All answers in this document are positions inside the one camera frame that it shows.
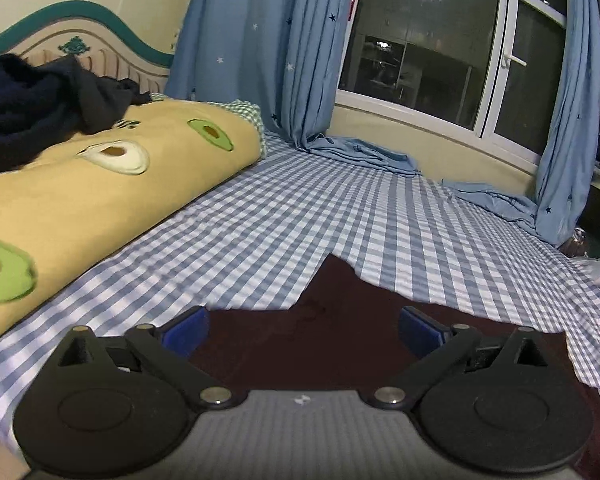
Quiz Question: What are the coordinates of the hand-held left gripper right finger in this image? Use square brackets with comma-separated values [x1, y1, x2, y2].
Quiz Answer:
[364, 305, 552, 409]

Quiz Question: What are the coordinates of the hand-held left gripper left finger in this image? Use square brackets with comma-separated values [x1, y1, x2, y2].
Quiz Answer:
[54, 305, 237, 409]

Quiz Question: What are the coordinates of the maroon printed sweatshirt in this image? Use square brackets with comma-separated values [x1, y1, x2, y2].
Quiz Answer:
[189, 253, 600, 480]

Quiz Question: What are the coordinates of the bed with blue checked sheet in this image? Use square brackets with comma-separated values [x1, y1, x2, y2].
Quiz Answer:
[0, 132, 600, 453]

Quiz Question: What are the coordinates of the yellow avocado print blanket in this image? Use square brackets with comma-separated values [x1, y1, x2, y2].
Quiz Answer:
[0, 99, 267, 345]

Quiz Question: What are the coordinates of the green checked pillow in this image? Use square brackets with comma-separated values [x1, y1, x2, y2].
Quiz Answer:
[150, 92, 269, 157]

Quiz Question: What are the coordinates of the dark grey garment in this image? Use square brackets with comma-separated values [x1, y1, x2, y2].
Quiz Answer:
[42, 56, 154, 135]

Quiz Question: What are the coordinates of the blue star print curtain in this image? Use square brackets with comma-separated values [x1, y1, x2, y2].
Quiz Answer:
[442, 0, 600, 249]
[164, 0, 422, 177]

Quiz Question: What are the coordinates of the navy fleece garment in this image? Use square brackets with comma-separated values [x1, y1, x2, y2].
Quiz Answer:
[0, 53, 88, 177]

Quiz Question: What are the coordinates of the white framed window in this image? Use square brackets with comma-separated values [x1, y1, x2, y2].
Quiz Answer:
[331, 0, 570, 172]

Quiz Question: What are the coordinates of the teal trimmed bed headboard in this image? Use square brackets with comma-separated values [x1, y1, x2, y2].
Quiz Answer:
[0, 1, 176, 97]

